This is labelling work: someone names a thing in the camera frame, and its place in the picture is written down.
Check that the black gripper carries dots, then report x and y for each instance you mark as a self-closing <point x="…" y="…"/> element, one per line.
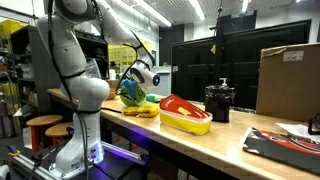
<point x="130" y="87"/>

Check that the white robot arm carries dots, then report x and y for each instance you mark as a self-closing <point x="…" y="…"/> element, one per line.
<point x="57" y="32"/>

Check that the green bowl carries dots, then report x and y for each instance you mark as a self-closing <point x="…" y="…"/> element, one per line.
<point x="139" y="100"/>

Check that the wooden bowl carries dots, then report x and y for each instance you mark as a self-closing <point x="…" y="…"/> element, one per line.
<point x="112" y="94"/>

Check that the green sponge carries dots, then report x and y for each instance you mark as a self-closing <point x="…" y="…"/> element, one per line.
<point x="152" y="98"/>

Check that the yellow cloth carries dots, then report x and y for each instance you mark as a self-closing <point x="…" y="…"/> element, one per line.
<point x="145" y="111"/>

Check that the yellow container with red lid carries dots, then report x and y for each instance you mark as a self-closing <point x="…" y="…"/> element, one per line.
<point x="181" y="114"/>

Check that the black jar with pump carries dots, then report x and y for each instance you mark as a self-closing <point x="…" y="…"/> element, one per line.
<point x="218" y="99"/>

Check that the small wooden stool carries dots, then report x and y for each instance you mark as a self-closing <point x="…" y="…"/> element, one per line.
<point x="59" y="132"/>

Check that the large wooden stool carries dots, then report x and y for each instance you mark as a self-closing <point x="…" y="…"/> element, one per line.
<point x="36" y="124"/>

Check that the dark storage shelf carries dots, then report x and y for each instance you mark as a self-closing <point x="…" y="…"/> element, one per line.
<point x="35" y="70"/>

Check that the large cardboard box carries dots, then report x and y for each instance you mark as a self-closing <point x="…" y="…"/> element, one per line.
<point x="289" y="82"/>

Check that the white paper sheet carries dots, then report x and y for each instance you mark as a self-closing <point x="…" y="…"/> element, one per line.
<point x="299" y="130"/>

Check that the red black magazine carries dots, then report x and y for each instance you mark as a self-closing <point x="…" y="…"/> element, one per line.
<point x="293" y="150"/>

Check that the black camera stand pole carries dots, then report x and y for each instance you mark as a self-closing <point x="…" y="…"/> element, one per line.
<point x="219" y="29"/>

